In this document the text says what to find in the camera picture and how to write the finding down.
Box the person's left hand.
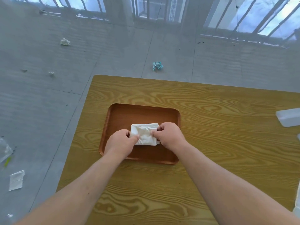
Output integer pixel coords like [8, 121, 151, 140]
[104, 129, 141, 160]

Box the person's right hand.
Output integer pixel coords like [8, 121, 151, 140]
[151, 122, 189, 152]

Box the brown wooden tray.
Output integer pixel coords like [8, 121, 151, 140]
[98, 103, 182, 165]

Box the person's right forearm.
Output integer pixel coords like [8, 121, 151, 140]
[170, 142, 300, 225]

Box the person's left forearm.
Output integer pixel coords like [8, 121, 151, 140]
[13, 148, 128, 225]

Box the flat white paper piece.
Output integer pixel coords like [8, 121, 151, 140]
[8, 170, 26, 192]

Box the clear plastic bag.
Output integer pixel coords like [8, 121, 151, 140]
[0, 137, 13, 164]

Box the metal window railing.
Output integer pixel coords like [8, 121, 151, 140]
[7, 0, 300, 48]

